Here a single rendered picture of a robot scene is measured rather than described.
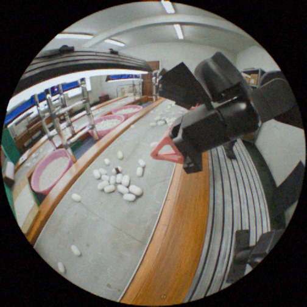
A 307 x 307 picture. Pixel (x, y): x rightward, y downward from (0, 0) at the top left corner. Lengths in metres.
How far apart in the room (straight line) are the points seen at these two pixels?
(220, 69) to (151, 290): 0.39
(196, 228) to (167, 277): 0.13
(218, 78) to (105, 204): 0.36
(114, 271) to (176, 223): 0.19
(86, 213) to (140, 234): 0.16
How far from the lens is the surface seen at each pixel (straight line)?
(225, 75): 0.17
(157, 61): 5.16
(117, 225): 0.28
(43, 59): 0.23
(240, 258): 0.40
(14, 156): 2.95
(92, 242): 0.30
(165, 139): 0.16
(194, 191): 0.28
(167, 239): 0.24
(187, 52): 5.11
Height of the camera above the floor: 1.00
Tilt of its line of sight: 40 degrees down
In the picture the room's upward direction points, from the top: straight up
